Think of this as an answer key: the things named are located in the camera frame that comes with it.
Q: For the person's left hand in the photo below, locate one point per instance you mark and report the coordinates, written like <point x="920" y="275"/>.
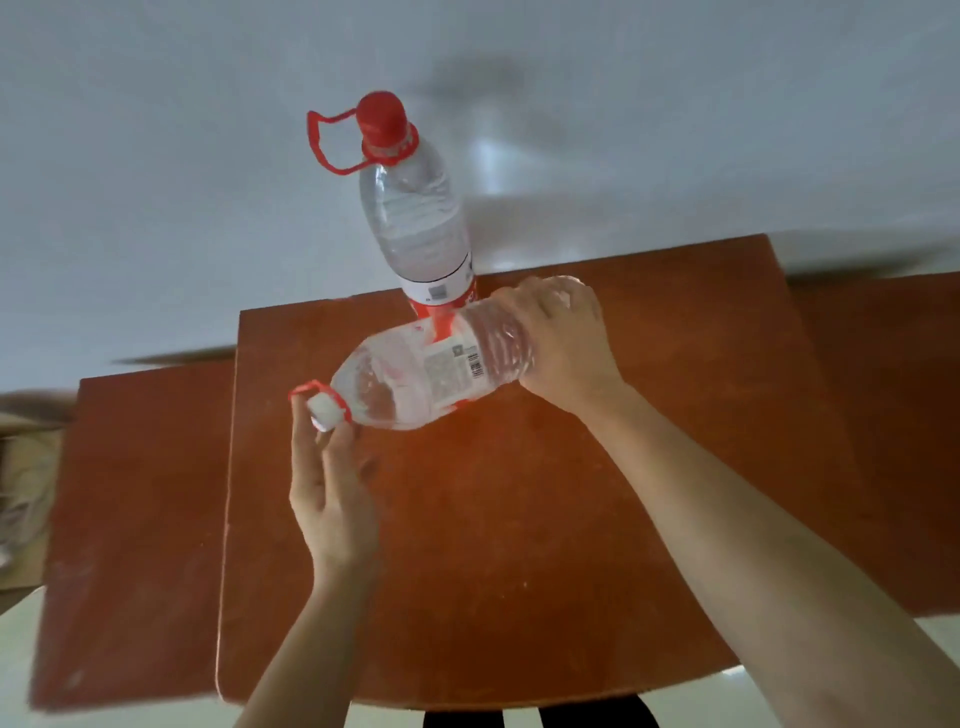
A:
<point x="334" y="510"/>

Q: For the person's right hand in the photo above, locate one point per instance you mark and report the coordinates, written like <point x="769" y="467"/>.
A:
<point x="570" y="352"/>

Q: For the person's right fingers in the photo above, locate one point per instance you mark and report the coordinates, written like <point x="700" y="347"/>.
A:
<point x="551" y="300"/>

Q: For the person's left thumb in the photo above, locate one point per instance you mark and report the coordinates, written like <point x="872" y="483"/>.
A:
<point x="343" y="450"/>

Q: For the clear plastic water bottle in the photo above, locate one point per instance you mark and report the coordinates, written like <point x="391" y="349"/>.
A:
<point x="420" y="375"/>

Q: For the person's left forearm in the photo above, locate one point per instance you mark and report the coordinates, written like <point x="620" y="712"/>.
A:
<point x="307" y="660"/>

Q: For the person's right forearm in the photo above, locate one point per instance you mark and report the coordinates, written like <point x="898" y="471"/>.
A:
<point x="750" y="562"/>

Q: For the red-capped clear water bottle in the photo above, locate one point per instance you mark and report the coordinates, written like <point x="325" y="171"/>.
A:
<point x="416" y="217"/>

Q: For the person's left leg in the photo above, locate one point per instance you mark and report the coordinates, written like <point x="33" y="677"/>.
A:
<point x="461" y="718"/>

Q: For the person's leg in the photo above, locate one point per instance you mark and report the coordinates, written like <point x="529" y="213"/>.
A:
<point x="600" y="712"/>
<point x="461" y="718"/>

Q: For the cardboard box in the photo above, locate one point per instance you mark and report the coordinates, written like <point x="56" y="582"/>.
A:
<point x="26" y="495"/>

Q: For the person's right leg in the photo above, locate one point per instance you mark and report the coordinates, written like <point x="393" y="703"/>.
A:
<point x="600" y="712"/>

